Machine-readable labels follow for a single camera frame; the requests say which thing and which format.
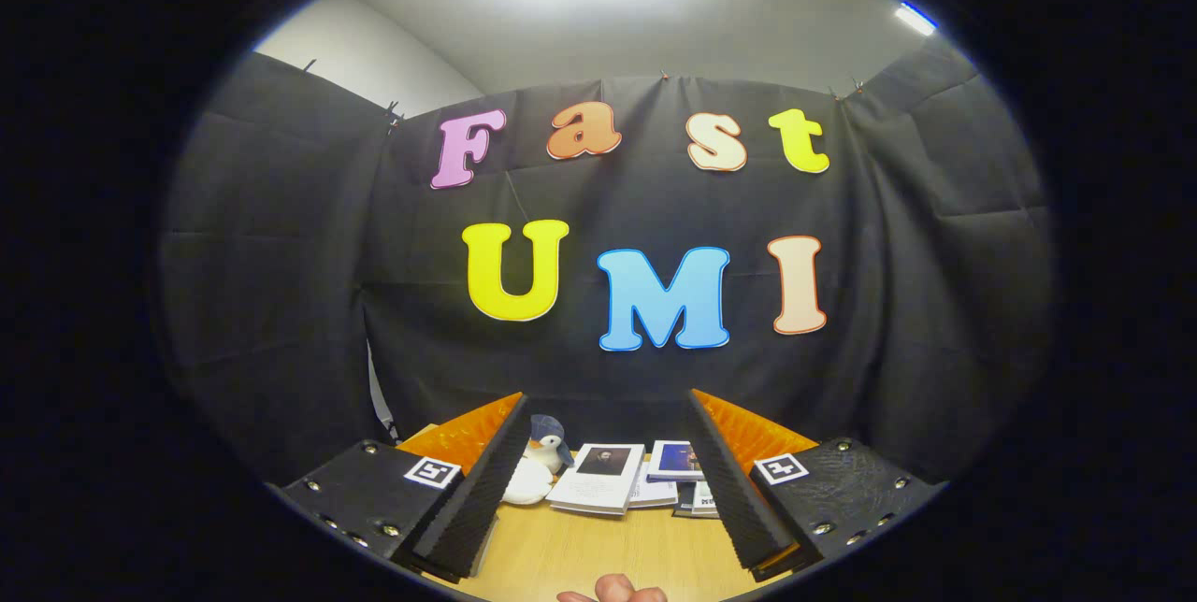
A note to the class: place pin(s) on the dark thick book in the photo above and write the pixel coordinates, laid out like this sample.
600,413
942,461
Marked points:
681,504

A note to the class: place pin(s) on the white round plush toy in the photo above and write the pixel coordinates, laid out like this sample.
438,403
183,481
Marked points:
528,485

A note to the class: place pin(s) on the book with blue picture cover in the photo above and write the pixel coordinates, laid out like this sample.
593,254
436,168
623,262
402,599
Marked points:
673,460

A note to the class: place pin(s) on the plain white book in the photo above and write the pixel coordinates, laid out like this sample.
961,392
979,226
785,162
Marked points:
655,493

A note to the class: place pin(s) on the small ceiling light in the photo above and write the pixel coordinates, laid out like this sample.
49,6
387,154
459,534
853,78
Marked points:
915,19

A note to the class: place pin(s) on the white book with portrait cover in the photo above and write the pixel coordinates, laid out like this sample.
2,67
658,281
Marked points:
594,480

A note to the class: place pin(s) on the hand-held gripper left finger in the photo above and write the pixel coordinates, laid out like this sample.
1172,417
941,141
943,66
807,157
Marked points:
482,499

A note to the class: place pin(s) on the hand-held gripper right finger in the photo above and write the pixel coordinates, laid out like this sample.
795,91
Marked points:
734,499

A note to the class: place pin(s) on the penguin plush toy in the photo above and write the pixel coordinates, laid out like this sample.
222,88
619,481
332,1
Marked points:
550,443

